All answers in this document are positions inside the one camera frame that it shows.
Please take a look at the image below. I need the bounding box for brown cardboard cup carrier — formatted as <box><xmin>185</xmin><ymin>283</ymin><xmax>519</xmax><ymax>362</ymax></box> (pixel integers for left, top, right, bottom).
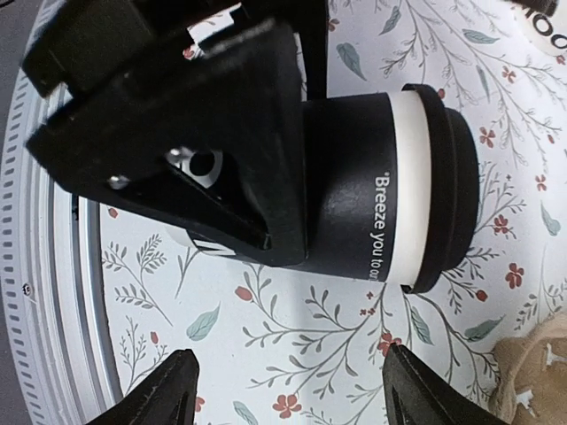
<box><xmin>488</xmin><ymin>313</ymin><xmax>566</xmax><ymax>424</ymax></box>

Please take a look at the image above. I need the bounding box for black and white paper cup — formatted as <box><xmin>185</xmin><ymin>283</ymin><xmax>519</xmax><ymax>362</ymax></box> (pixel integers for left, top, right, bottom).
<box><xmin>163</xmin><ymin>83</ymin><xmax>431</xmax><ymax>289</ymax></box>

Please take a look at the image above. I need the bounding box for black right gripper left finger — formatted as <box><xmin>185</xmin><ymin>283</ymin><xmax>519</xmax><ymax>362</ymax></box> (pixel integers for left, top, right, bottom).
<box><xmin>89</xmin><ymin>349</ymin><xmax>198</xmax><ymax>425</ymax></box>

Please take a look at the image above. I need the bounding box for white cup holding straws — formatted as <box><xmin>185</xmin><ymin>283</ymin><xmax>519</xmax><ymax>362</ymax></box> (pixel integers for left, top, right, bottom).
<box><xmin>514</xmin><ymin>0</ymin><xmax>566</xmax><ymax>56</ymax></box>

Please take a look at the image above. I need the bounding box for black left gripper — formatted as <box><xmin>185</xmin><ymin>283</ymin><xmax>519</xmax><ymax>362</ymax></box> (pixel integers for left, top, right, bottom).
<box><xmin>22</xmin><ymin>1</ymin><xmax>307</xmax><ymax>267</ymax></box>

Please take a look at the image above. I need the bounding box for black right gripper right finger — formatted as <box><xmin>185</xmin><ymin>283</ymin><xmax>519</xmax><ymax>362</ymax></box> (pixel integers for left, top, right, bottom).
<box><xmin>383</xmin><ymin>344</ymin><xmax>503</xmax><ymax>425</ymax></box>

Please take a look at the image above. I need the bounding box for aluminium table front rail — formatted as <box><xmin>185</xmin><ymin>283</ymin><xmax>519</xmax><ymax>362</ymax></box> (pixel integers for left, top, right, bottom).
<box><xmin>0</xmin><ymin>26</ymin><xmax>129</xmax><ymax>425</ymax></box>

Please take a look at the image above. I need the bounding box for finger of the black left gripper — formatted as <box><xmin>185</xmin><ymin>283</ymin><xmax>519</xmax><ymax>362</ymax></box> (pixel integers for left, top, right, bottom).
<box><xmin>298</xmin><ymin>0</ymin><xmax>329</xmax><ymax>100</ymax></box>

